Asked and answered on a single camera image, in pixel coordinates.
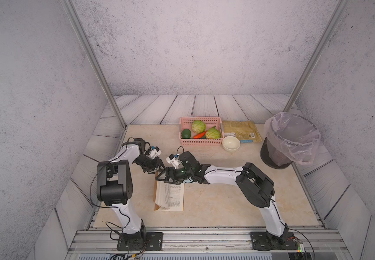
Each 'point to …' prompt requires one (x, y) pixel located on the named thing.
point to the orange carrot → (200, 135)
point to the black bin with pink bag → (290, 138)
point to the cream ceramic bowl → (231, 143)
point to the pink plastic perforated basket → (186, 123)
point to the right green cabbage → (213, 133)
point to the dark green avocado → (186, 134)
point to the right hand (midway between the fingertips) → (159, 182)
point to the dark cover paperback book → (168, 195)
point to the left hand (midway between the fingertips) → (164, 170)
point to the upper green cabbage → (198, 127)
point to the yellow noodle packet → (246, 131)
